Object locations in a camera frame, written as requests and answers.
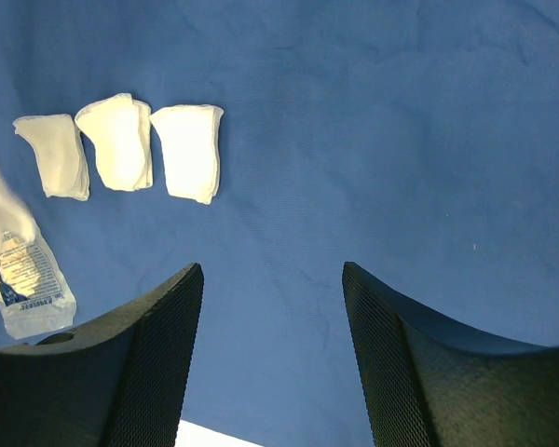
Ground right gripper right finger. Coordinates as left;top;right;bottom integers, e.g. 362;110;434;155
342;262;559;446

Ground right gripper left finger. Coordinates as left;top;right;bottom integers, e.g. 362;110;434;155
0;264;204;446

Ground clear packet with gloves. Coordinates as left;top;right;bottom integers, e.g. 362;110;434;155
0;232;76;340

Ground blue surgical drape cloth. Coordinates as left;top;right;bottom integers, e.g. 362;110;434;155
0;1;559;446

